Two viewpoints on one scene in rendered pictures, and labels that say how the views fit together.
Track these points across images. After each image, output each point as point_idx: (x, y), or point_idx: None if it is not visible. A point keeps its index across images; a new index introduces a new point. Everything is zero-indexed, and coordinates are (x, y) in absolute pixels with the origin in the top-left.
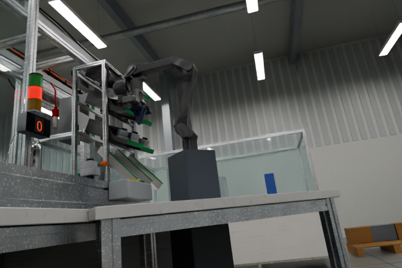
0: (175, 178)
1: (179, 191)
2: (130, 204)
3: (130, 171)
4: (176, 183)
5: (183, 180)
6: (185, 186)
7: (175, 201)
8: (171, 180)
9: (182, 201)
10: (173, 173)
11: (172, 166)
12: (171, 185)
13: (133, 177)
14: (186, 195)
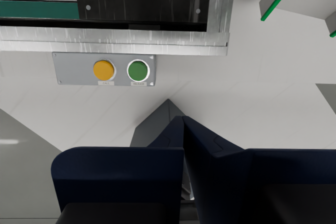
0: (152, 128)
1: (147, 124)
2: (5, 111)
3: None
4: (152, 125)
5: (136, 139)
6: (134, 137)
7: (42, 137)
8: (163, 118)
9: (48, 141)
10: (155, 130)
11: (156, 135)
12: (164, 114)
13: (269, 2)
14: (136, 131)
